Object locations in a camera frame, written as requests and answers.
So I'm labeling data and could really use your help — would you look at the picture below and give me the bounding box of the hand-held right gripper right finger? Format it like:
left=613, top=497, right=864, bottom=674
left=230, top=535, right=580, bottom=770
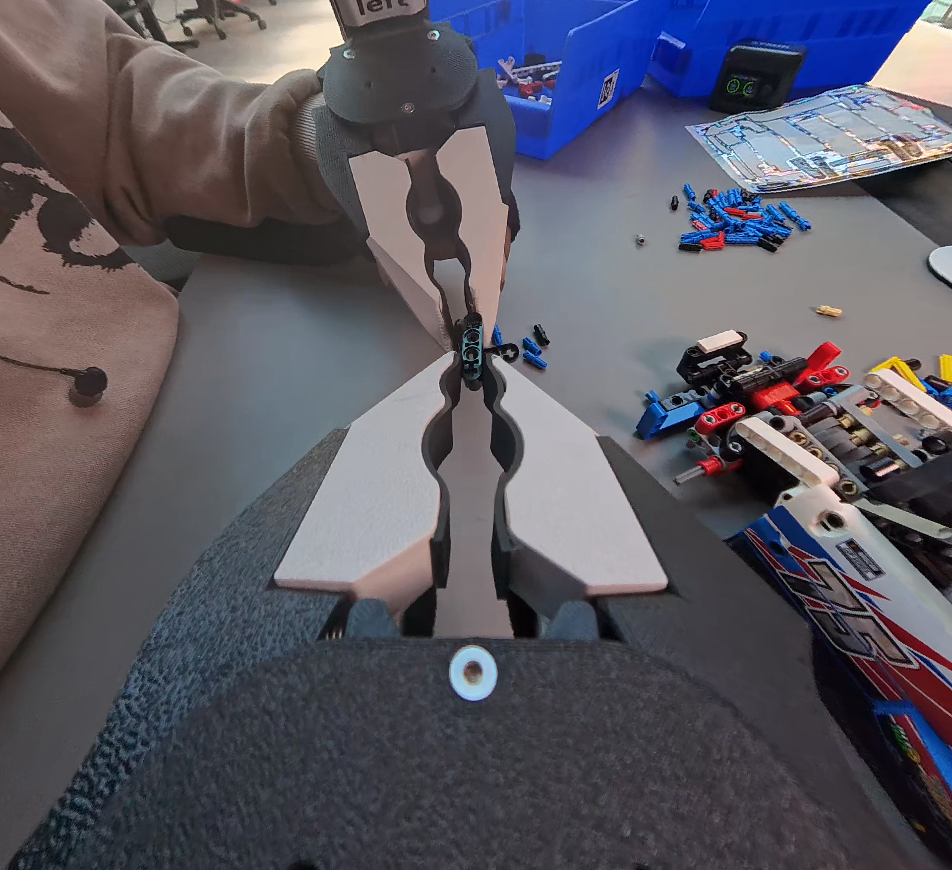
left=487, top=353, right=669, bottom=599

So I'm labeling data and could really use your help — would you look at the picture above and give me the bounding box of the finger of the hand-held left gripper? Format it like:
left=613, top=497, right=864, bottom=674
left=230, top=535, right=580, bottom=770
left=348, top=148, right=456, bottom=352
left=435, top=124, right=510, bottom=343

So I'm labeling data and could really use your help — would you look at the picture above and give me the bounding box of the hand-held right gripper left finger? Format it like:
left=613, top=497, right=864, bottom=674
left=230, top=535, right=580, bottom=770
left=274, top=351, right=456, bottom=599

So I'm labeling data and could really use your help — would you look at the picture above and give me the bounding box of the black brick beam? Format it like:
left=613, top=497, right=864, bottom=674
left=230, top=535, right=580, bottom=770
left=455, top=314, right=488, bottom=391

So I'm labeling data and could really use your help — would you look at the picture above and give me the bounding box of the person's left forearm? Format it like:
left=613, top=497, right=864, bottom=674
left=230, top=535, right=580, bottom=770
left=0, top=0, right=373, bottom=268

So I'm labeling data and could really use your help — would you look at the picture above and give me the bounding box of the grey desk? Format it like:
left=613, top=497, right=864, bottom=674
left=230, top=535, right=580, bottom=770
left=0, top=77, right=952, bottom=864

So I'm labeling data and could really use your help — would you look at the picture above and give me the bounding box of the white red black brick heap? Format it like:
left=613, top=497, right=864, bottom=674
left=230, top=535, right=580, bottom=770
left=497, top=54, right=562, bottom=101

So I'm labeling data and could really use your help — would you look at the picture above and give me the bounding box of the blue plastic bin with label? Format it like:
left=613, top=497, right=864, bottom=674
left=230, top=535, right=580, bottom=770
left=427, top=0, right=681, bottom=160

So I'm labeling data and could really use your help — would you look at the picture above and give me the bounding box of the toy brick race car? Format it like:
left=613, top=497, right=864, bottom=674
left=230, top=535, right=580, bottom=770
left=636, top=329, right=952, bottom=856

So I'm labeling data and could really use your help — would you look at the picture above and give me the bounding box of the pile of blue red pins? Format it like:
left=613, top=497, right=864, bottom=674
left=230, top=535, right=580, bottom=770
left=669, top=182, right=813, bottom=253

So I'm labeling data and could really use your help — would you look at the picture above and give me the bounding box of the person's beige hoodie torso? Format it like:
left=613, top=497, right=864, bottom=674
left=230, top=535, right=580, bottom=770
left=0, top=111, right=179, bottom=670

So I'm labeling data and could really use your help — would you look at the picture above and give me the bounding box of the black device with green display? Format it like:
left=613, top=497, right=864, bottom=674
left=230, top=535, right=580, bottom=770
left=708, top=37, right=808, bottom=116

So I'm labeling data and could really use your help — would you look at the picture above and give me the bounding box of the heap of assorted loose bricks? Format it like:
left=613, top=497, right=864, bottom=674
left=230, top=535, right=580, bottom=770
left=866, top=353, right=952, bottom=395

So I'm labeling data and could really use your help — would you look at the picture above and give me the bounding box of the shiny sticker sheet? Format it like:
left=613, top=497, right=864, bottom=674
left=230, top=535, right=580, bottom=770
left=686, top=85, right=952, bottom=194

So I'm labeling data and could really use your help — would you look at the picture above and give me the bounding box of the large blue plastic bin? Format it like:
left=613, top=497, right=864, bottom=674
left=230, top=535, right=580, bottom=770
left=636, top=0, right=952, bottom=101

